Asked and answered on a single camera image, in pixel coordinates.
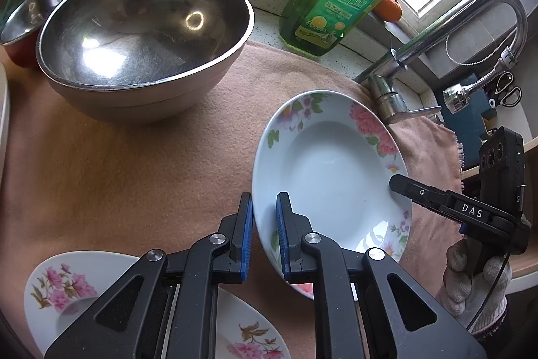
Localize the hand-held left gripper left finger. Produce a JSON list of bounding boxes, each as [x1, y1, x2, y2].
[[44, 193, 255, 359]]

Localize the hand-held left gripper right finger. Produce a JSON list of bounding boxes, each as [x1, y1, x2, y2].
[[275, 192, 488, 359]]

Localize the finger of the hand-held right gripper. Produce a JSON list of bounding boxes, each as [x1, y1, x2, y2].
[[389, 173, 452, 217]]

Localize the pink floral plate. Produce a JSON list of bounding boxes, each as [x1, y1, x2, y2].
[[23, 251, 291, 359], [251, 90, 413, 301]]

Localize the large steel bowl beige outside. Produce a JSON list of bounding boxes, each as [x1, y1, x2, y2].
[[36, 0, 256, 126]]

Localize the small steel bowl red outside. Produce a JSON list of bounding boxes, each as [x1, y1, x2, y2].
[[0, 0, 89, 69]]

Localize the person's right forearm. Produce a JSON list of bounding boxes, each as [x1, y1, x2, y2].
[[475, 292, 535, 355]]

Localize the person's right hand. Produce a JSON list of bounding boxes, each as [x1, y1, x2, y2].
[[435, 239, 513, 338]]

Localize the dark blue container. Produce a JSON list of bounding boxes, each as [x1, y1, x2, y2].
[[446, 90, 490, 149]]

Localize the black scissors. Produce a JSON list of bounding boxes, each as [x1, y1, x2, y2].
[[488, 71, 522, 107]]

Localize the flexible faucet sprayer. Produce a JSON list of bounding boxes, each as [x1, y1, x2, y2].
[[443, 45, 517, 115]]

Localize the pink towel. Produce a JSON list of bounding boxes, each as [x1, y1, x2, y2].
[[0, 39, 465, 359]]

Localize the chrome faucet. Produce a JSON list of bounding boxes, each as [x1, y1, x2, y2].
[[353, 0, 528, 126]]

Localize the orange object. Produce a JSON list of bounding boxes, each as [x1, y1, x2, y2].
[[375, 0, 403, 23]]

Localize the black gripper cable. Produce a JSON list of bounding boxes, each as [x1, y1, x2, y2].
[[464, 182, 526, 332]]

